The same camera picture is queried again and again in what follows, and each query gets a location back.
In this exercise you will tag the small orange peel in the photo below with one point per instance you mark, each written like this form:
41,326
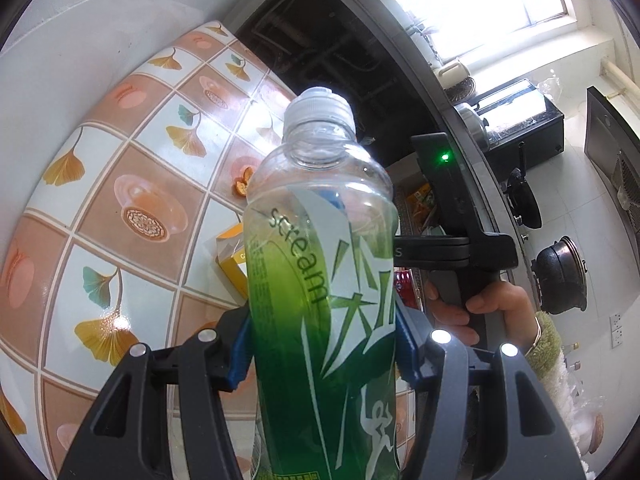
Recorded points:
241,185

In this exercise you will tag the red packet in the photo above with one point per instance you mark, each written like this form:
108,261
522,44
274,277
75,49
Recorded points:
407,285

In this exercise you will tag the woven trivet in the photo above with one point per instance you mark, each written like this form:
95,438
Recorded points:
462,91

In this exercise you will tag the metal pot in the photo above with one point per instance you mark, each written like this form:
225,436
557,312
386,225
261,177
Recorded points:
472,122

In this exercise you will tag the black countertop appliance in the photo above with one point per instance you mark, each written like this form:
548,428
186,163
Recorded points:
525,125

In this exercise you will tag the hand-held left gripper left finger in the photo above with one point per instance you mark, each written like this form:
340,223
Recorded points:
240,355

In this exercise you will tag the person's right hand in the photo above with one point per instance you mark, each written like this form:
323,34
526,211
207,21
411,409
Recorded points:
515,310

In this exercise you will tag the concrete kitchen counter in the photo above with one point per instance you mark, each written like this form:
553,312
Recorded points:
487,200

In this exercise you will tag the orange packet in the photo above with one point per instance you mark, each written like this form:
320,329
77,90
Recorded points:
420,202

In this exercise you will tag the white wall socket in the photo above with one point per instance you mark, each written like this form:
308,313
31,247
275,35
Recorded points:
616,329

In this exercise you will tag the black range hood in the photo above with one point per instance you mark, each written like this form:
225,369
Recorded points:
615,160

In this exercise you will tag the black iron pot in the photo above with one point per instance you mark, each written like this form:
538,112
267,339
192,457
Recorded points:
557,275

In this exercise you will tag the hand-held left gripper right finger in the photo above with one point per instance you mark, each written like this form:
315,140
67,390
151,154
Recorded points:
411,350

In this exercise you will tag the green plastic bottle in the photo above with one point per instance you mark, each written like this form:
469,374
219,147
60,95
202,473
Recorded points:
310,285

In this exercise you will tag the black wok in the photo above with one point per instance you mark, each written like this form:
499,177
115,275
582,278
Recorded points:
522,195

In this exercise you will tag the yellow paper box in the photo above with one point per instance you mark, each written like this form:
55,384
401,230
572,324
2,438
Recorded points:
232,265

